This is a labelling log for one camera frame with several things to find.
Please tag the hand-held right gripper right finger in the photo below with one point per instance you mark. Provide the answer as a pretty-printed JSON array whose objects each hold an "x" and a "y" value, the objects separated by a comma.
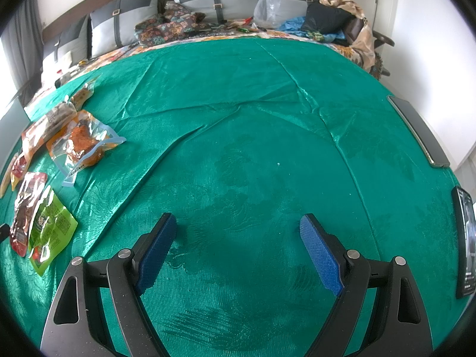
[{"x": 319, "y": 256}]

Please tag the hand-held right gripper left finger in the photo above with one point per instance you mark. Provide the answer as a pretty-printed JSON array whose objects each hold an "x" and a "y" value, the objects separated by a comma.
[{"x": 160, "y": 253}]

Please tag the green snack packet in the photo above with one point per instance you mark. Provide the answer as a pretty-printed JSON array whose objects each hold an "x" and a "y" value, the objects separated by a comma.
[{"x": 50, "y": 227}]

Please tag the green satin blanket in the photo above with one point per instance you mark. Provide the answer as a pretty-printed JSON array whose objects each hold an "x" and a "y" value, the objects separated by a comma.
[{"x": 241, "y": 156}]

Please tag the blue-edged orange snack packet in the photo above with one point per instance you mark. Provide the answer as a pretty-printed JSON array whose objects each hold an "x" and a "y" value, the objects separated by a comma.
[{"x": 81, "y": 141}]

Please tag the dark red snack packet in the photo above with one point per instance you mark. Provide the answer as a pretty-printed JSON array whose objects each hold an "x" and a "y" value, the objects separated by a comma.
[{"x": 24, "y": 212}]

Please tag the black phone with lit screen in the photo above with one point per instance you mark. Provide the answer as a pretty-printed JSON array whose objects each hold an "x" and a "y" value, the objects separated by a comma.
[{"x": 465, "y": 241}]

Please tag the dark slim phone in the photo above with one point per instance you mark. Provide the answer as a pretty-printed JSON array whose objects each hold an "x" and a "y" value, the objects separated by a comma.
[{"x": 420, "y": 130}]

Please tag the clear packet with brown snack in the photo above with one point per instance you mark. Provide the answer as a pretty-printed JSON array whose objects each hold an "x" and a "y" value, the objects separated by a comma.
[{"x": 81, "y": 95}]

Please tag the grey side panel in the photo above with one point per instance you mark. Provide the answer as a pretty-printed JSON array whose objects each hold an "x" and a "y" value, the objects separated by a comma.
[{"x": 11, "y": 126}]

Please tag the dark floral cloth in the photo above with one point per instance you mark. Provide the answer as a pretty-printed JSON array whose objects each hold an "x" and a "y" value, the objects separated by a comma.
[{"x": 167, "y": 29}]

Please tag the brown chair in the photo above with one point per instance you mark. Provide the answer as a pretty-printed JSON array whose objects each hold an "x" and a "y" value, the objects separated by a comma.
[{"x": 383, "y": 39}]

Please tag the beige patterned cloth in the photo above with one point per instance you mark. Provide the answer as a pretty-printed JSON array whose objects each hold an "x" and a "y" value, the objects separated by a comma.
[{"x": 360, "y": 33}]

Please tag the blue cloth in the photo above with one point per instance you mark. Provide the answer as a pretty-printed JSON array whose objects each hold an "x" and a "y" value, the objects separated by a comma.
[{"x": 293, "y": 26}]

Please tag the black cloth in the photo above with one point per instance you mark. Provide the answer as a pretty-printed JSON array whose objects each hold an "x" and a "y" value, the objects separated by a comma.
[{"x": 327, "y": 18}]

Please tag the clear plastic bag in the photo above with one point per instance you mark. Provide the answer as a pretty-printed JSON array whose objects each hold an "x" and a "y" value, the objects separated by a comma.
[{"x": 267, "y": 7}]

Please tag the grey curtain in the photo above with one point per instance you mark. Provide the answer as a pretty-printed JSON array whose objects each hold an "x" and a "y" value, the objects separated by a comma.
[{"x": 18, "y": 33}]

